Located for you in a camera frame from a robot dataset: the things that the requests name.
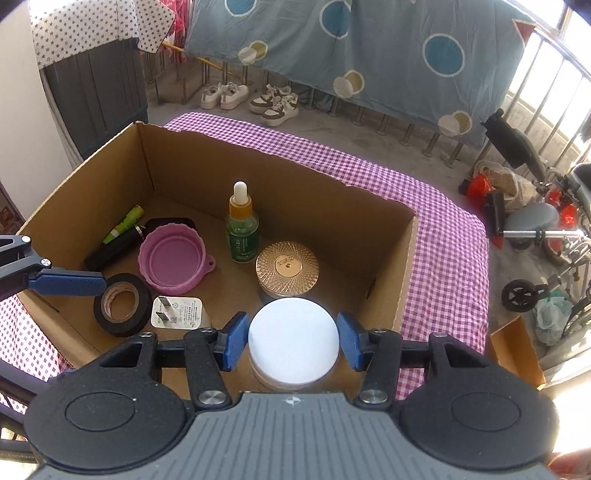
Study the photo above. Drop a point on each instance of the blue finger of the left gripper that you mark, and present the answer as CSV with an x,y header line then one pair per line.
x,y
59,282

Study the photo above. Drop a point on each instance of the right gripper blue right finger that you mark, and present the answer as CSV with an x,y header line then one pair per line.
x,y
354,341

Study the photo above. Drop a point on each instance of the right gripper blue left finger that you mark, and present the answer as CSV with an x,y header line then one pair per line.
x,y
231,341

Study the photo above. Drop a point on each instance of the white supplement bottle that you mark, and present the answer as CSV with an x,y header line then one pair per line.
x,y
293,343

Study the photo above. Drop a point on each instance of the white power adapter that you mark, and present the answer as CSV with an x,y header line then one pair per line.
x,y
178,313

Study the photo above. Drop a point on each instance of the black tape roll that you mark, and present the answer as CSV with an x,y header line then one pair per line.
x,y
123,309

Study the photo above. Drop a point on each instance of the gold lid jar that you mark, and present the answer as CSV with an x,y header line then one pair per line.
x,y
287,269

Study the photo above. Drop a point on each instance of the pink collapsible cup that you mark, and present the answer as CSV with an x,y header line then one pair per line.
x,y
173,259

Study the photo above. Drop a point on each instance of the green dropper bottle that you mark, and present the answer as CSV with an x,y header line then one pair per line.
x,y
242,225

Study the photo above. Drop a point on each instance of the black cylindrical bottle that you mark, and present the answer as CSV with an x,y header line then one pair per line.
x,y
108,254

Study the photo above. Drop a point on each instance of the pink checkered tablecloth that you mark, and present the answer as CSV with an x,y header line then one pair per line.
x,y
449,285

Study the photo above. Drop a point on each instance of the green tube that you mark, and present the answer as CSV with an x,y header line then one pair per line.
x,y
130,220

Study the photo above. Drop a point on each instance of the brown cardboard box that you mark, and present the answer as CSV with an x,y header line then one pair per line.
x,y
364,243

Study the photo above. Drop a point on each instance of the small cardboard box on floor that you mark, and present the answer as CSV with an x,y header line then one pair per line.
x,y
511,347

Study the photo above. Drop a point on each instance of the dark grey storage cabinet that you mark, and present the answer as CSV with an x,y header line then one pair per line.
x,y
98,93

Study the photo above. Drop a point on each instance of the brown white sneaker right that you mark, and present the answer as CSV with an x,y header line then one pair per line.
x,y
284,109

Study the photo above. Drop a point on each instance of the brown white sneaker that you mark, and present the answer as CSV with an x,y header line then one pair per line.
x,y
284,109
268,99

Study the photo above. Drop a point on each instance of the brown white sneaker left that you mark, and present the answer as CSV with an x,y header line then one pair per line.
x,y
268,99

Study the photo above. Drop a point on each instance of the white polka dot cloth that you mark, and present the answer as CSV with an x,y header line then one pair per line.
x,y
62,29

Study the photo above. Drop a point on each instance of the wheelchair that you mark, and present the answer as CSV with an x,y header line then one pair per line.
x,y
559,224

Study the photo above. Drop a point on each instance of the blue patterned bedsheet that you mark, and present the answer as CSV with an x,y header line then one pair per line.
x,y
442,65

